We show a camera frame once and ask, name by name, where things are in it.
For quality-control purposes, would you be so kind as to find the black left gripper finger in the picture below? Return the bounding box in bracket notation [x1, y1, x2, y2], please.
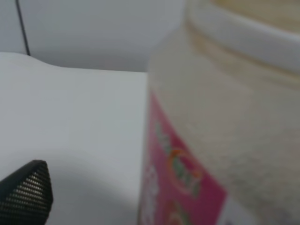
[0, 160, 53, 225]

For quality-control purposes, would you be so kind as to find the clear plastic drink bottle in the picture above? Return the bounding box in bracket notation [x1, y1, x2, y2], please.
[137, 0, 300, 225]

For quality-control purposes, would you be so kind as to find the black wall seam cable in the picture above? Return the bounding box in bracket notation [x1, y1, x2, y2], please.
[15, 0, 31, 56]

